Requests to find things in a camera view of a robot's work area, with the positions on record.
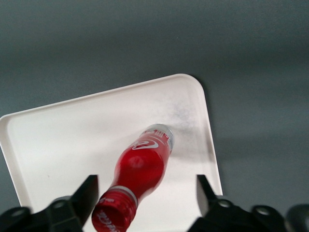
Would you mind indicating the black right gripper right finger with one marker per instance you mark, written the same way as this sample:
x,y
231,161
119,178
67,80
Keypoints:
x,y
219,215

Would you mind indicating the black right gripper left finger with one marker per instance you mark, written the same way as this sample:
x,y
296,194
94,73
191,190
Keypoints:
x,y
77,207

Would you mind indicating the red coke bottle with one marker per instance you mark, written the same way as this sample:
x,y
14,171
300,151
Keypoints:
x,y
140,164

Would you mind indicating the white rectangular tray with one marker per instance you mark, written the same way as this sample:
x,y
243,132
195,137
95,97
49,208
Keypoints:
x,y
60,145

